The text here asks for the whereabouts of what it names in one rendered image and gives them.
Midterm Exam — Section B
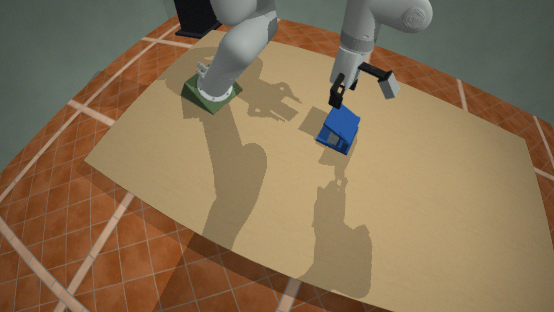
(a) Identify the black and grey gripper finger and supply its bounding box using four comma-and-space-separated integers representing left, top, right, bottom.
328, 73, 345, 110
349, 79, 358, 90

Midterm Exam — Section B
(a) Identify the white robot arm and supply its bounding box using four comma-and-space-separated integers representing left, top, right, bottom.
195, 0, 433, 102

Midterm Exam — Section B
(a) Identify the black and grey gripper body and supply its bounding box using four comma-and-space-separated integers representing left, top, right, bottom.
330, 40, 373, 90

